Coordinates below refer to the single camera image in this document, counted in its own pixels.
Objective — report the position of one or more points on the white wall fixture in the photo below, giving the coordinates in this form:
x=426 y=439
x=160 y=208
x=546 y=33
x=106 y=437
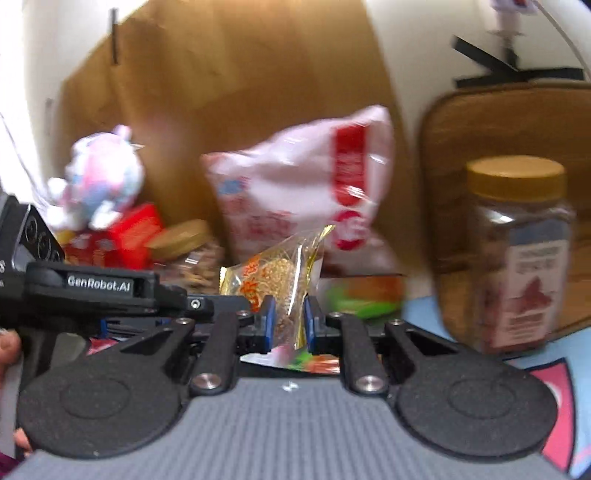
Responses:
x=508 y=32

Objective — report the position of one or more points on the person's left hand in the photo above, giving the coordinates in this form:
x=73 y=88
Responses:
x=9 y=353

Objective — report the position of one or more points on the printed blue blanket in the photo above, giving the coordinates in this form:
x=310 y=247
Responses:
x=427 y=314

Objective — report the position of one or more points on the red label jar, gold lid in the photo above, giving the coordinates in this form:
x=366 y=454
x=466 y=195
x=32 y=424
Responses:
x=521 y=258

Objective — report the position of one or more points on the beige labelled carton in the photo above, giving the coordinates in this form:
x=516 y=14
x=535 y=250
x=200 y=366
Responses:
x=184 y=249

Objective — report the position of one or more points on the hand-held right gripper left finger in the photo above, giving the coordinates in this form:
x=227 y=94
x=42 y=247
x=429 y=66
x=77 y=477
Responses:
x=267 y=323

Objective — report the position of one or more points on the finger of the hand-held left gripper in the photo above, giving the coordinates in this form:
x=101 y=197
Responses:
x=196 y=303

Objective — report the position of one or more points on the white and red snack bag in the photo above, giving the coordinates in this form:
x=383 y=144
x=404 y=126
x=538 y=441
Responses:
x=286 y=184

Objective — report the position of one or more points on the colourful snack packet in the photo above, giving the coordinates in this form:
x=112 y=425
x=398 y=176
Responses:
x=304 y=362

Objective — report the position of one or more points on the golden snack packet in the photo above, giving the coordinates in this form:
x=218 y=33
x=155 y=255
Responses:
x=277 y=277

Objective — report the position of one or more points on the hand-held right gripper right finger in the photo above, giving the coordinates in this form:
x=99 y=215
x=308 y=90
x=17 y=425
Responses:
x=312 y=325

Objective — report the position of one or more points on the black and green printed box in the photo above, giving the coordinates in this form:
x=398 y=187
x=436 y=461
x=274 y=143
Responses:
x=364 y=293

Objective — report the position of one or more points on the red orange packet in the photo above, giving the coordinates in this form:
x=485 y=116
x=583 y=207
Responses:
x=136 y=235

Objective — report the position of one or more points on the red printed package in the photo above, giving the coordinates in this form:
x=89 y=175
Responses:
x=87 y=249

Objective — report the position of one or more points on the black tape strips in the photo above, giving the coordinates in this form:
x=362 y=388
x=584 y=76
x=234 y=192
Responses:
x=517 y=76

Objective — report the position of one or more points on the pink and white plush toy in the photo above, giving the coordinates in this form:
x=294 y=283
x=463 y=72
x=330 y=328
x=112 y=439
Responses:
x=101 y=175

